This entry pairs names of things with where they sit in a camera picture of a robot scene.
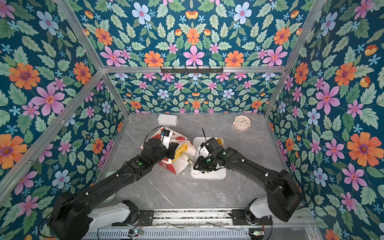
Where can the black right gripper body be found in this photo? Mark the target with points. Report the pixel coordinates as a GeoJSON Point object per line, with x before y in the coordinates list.
{"type": "Point", "coordinates": [207, 164]}

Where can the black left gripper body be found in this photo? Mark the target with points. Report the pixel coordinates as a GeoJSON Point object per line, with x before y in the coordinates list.
{"type": "Point", "coordinates": [169, 152]}

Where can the red white paper bag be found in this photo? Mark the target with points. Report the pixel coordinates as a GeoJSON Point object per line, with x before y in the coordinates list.
{"type": "Point", "coordinates": [180, 164]}

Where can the long twisted bread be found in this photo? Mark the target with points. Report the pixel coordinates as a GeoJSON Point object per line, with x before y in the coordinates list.
{"type": "Point", "coordinates": [182, 148]}

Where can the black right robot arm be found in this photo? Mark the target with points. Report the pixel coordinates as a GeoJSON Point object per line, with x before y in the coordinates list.
{"type": "Point", "coordinates": [283, 193]}

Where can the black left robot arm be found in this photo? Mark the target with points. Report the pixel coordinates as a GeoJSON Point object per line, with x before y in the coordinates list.
{"type": "Point", "coordinates": [70, 218]}

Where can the white plastic box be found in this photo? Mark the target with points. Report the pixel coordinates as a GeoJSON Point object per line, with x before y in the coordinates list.
{"type": "Point", "coordinates": [167, 120]}

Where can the pink alarm clock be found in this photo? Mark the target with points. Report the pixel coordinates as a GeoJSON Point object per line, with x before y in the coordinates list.
{"type": "Point", "coordinates": [242, 123]}

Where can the pale green box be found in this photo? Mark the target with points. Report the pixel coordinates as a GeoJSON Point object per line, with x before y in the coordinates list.
{"type": "Point", "coordinates": [110, 173]}

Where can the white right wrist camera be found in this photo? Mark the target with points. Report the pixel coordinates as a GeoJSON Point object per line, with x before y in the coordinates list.
{"type": "Point", "coordinates": [203, 152]}

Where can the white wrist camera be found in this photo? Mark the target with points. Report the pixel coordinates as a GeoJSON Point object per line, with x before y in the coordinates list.
{"type": "Point", "coordinates": [203, 152]}
{"type": "Point", "coordinates": [166, 136]}

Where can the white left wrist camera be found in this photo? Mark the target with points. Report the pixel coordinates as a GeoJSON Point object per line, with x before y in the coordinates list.
{"type": "Point", "coordinates": [166, 136]}

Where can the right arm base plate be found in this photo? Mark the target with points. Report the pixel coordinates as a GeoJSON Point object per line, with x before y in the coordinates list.
{"type": "Point", "coordinates": [241, 217]}

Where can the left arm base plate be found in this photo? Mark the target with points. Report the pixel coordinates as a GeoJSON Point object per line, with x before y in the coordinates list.
{"type": "Point", "coordinates": [142, 218]}

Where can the black hook rail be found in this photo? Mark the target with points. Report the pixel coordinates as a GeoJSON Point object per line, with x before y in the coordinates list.
{"type": "Point", "coordinates": [192, 70]}

